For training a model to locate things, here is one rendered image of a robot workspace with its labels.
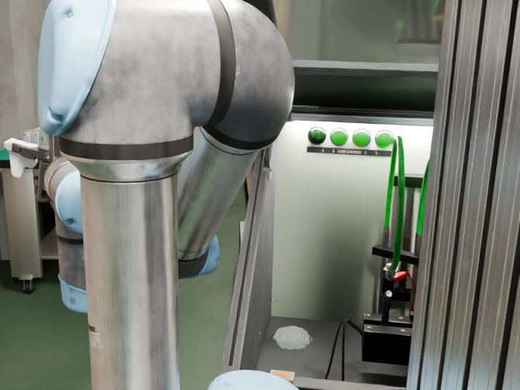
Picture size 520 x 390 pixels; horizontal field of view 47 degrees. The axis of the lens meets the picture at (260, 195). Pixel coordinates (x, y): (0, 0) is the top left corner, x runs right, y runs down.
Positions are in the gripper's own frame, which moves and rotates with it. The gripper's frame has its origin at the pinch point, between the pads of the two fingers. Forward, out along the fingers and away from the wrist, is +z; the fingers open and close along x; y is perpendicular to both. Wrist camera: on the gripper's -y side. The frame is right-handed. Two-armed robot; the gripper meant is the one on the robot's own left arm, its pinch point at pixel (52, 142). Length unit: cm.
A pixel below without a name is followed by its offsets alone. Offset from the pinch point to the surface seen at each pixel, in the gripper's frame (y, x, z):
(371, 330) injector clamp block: 38, 73, -7
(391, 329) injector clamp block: 37, 78, -8
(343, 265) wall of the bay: 33, 85, 24
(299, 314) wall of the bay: 51, 78, 31
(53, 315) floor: 141, 43, 233
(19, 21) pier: -25, 25, 342
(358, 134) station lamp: -5, 81, 22
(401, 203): 4, 65, -18
